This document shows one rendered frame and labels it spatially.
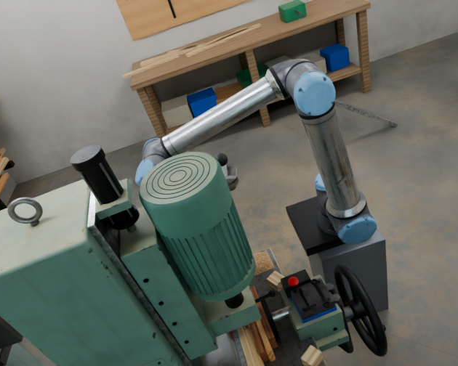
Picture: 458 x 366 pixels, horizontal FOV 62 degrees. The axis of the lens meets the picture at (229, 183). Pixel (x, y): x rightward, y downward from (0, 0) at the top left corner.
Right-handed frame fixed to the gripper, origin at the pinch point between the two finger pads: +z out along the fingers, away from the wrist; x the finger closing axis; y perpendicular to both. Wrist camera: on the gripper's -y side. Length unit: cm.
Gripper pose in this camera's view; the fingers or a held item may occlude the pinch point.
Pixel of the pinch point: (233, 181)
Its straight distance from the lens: 104.0
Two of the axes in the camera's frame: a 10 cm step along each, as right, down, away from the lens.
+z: 5.2, -1.7, -8.4
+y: 1.1, -9.6, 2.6
